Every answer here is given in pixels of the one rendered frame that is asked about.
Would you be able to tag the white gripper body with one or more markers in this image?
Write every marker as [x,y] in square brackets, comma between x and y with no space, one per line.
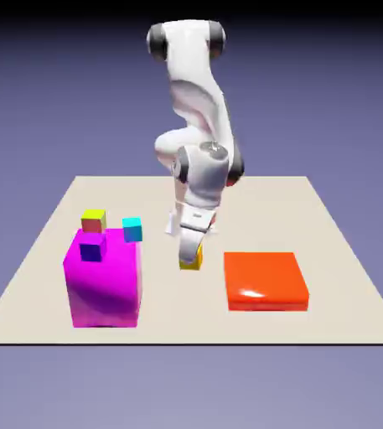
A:
[189,243]

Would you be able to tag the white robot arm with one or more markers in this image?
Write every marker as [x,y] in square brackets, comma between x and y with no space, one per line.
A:
[197,100]

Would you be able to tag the small yellow cube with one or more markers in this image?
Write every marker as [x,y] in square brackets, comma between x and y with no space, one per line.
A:
[196,264]

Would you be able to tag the small cyan cube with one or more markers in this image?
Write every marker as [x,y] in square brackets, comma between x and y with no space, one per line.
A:
[132,230]

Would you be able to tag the small purple cube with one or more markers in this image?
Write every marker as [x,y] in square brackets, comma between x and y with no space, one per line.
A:
[91,252]

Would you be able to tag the small lime and red cube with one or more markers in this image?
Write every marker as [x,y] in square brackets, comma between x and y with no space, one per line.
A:
[93,222]

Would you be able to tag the large orange box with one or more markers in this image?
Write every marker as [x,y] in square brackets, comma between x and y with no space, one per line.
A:
[261,274]

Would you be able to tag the large magenta box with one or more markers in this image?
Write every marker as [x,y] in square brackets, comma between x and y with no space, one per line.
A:
[107,281]

